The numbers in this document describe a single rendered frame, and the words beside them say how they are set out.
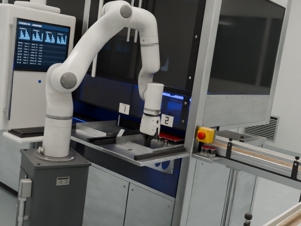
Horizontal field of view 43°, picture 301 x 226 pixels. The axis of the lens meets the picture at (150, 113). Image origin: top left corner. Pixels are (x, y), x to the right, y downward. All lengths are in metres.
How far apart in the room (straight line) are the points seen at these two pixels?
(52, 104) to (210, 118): 0.91
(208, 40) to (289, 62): 4.77
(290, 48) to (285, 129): 1.33
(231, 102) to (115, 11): 1.00
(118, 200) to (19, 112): 0.83
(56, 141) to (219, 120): 0.99
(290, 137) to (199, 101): 4.79
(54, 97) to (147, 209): 0.96
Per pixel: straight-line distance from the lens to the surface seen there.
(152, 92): 1.90
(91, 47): 1.74
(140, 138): 2.25
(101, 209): 2.66
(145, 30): 1.85
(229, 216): 2.24
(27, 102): 2.54
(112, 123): 2.54
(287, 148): 6.80
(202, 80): 2.05
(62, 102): 1.75
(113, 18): 1.73
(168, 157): 1.97
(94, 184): 2.67
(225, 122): 2.36
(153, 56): 1.86
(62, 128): 1.75
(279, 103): 6.80
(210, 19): 2.06
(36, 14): 2.51
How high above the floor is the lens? 1.39
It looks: 9 degrees down
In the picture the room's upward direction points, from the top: 8 degrees clockwise
